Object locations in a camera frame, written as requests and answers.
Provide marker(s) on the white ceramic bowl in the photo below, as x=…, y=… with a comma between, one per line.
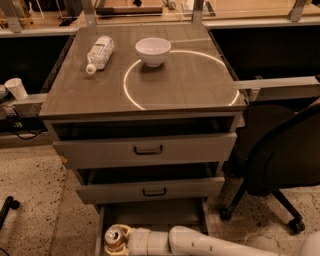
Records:
x=153, y=51

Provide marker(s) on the top grey drawer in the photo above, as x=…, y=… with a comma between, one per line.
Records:
x=146, y=151

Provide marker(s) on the grey metal drawer cabinet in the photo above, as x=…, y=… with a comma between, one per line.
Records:
x=190, y=93

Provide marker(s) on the black chair caster leg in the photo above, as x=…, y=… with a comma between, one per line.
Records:
x=9, y=203

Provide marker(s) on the white paper cup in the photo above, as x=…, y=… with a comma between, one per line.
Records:
x=16, y=88

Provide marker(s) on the black power strip with cable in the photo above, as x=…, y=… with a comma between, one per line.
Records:
x=25, y=128

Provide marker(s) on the clear plastic water bottle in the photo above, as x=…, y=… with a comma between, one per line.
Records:
x=99, y=54

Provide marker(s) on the bottom grey drawer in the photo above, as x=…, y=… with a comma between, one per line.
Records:
x=159, y=215

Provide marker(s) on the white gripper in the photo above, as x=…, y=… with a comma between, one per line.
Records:
x=138, y=241

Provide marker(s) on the middle grey drawer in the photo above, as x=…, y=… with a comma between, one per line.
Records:
x=150, y=191

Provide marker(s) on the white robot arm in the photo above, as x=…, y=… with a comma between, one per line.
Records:
x=183, y=241

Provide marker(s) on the grey drawer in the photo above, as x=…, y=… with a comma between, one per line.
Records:
x=159, y=215
x=146, y=151
x=150, y=191

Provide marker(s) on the orange soda can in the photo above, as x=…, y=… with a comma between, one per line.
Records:
x=113, y=238

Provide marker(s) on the black office chair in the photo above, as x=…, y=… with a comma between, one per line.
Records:
x=277, y=148

